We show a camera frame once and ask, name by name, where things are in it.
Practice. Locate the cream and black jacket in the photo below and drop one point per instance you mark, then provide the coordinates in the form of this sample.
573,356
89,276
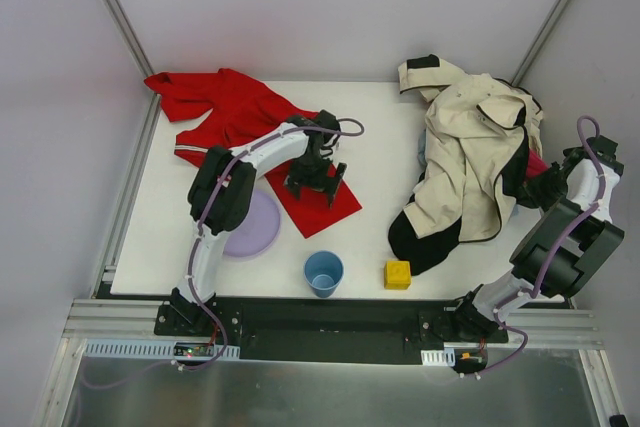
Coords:
479,132

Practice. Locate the blue plastic cup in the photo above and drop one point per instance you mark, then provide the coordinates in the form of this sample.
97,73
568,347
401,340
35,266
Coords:
323,272

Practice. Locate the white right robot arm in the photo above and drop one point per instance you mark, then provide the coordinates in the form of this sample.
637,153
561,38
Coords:
567,246

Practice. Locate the purple plastic plate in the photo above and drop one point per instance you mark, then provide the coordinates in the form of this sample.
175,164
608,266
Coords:
259,229

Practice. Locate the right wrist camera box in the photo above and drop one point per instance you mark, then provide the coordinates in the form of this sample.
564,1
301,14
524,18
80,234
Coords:
605,151

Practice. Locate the magenta pink cloth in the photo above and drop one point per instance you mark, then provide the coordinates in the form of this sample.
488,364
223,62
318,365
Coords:
535,166

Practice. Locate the yellow toy cube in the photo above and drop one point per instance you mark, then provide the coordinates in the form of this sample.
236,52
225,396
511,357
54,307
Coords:
397,275

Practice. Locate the aluminium frame post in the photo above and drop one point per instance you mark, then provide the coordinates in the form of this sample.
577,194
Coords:
540,40
129,36

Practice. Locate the aluminium front rail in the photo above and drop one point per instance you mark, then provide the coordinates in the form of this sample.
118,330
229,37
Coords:
542,325

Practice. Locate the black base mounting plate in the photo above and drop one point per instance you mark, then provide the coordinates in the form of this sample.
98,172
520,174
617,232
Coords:
393,332

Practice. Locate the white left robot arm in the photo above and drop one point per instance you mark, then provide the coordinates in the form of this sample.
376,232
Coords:
220,198

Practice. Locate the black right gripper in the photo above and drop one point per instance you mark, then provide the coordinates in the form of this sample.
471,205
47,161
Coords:
538,189

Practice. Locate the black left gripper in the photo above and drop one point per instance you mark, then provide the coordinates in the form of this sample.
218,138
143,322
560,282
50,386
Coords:
314,183

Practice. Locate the left aluminium frame post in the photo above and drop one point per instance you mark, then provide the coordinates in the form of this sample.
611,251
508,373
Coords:
129,36

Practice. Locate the right aluminium frame post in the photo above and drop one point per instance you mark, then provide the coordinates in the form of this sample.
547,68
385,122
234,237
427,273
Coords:
540,40

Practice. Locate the red cloth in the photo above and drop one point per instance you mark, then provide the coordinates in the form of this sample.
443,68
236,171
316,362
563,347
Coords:
238,109

